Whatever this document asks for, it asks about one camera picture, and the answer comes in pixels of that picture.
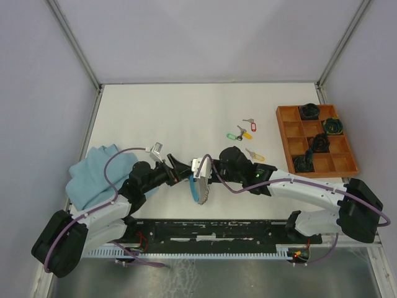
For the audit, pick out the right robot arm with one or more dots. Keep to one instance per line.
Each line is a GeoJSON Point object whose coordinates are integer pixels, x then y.
{"type": "Point", "coordinates": [351, 208]}

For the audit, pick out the green yellow scrunchie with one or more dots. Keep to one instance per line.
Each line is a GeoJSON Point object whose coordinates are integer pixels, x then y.
{"type": "Point", "coordinates": [333, 126]}

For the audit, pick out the light blue cloth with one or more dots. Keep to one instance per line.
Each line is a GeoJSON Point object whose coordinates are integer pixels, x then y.
{"type": "Point", "coordinates": [95, 178]}

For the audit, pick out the black orange scrunchie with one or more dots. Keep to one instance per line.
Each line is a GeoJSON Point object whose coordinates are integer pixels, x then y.
{"type": "Point", "coordinates": [319, 143]}

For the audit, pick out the black scrunchie top compartment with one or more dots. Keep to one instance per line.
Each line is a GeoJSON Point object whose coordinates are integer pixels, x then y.
{"type": "Point", "coordinates": [309, 111]}

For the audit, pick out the dark floral scrunchie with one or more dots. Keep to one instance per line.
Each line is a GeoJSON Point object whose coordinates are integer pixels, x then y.
{"type": "Point", "coordinates": [304, 163]}

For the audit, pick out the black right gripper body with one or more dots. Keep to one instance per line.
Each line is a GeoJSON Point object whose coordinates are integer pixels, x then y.
{"type": "Point", "coordinates": [228, 177]}

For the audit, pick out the light blue cable duct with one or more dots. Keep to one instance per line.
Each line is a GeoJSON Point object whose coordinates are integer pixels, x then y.
{"type": "Point", "coordinates": [276, 253]}

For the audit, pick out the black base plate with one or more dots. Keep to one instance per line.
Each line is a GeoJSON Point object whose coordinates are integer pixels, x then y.
{"type": "Point", "coordinates": [270, 232]}

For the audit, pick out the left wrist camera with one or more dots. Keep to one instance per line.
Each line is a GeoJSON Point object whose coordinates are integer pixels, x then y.
{"type": "Point", "coordinates": [155, 152]}

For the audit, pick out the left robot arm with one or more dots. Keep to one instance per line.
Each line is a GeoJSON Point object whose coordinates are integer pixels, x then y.
{"type": "Point", "coordinates": [67, 238]}

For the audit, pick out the yellow open key tag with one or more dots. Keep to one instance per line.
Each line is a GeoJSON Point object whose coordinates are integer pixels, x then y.
{"type": "Point", "coordinates": [257, 157]}

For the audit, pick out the wooden compartment tray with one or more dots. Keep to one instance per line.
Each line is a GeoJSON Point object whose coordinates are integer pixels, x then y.
{"type": "Point", "coordinates": [339, 162]}

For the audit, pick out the green key tag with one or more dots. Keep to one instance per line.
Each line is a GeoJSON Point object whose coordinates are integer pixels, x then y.
{"type": "Point", "coordinates": [231, 136]}

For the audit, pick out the light blue handle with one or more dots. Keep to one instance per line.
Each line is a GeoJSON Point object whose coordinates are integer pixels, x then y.
{"type": "Point", "coordinates": [193, 189]}

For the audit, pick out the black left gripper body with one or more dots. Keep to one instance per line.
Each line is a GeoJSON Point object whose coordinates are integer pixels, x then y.
{"type": "Point", "coordinates": [162, 174]}

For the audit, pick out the silver key on yellow tag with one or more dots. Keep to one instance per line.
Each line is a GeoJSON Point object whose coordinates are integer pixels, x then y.
{"type": "Point", "coordinates": [242, 130]}

